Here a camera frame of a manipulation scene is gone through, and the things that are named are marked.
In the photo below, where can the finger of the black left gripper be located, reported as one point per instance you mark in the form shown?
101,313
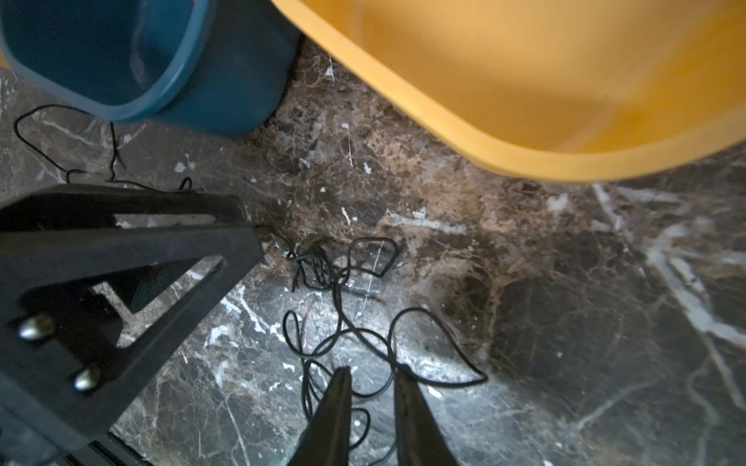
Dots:
99,287

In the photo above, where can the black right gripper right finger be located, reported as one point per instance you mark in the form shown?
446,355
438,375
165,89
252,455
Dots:
418,438

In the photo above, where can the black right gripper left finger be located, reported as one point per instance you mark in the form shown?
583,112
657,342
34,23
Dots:
327,438

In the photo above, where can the teal plastic bin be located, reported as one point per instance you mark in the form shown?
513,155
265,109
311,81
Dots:
219,67

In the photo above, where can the right yellow plastic bin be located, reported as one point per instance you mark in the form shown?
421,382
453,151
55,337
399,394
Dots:
565,91

